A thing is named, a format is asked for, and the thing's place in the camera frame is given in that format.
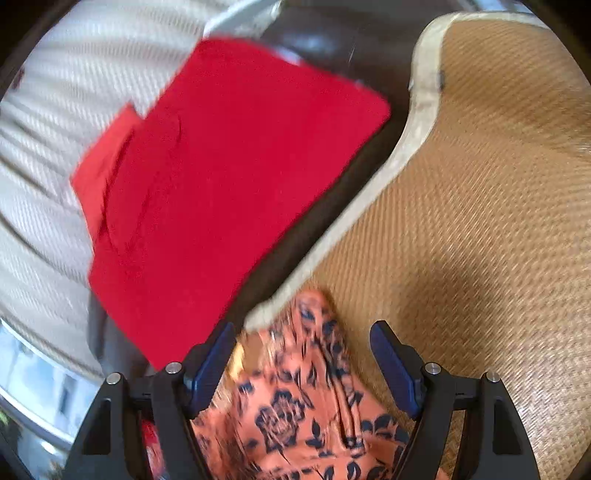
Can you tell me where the white dotted curtain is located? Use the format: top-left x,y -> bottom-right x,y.
1,1 -> 278,381

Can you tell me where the red folded cloth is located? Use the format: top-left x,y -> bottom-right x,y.
71,38 -> 390,368

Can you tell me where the orange navy floral garment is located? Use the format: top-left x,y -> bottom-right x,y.
192,290 -> 409,479

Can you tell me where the woven rattan bed mat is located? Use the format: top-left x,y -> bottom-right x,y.
245,12 -> 590,479

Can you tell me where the dark brown leather headboard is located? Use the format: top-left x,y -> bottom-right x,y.
72,1 -> 458,377

